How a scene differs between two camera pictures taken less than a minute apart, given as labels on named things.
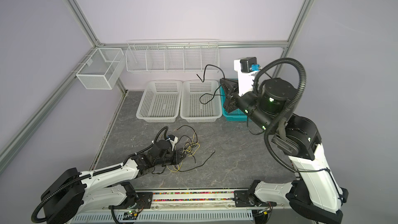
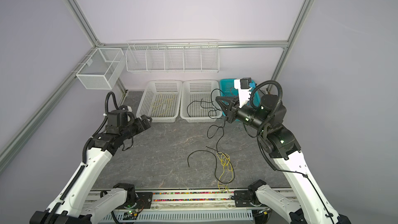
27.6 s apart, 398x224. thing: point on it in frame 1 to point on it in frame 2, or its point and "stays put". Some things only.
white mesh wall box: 102,70 stays put
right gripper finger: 230,102 to 229,113
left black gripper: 176,160 to 146,124
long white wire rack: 172,55 stays put
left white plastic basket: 160,101 stays put
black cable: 205,71 to 205,108
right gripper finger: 230,86 to 233,101
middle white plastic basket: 200,100 stays put
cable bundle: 189,149 to 213,103
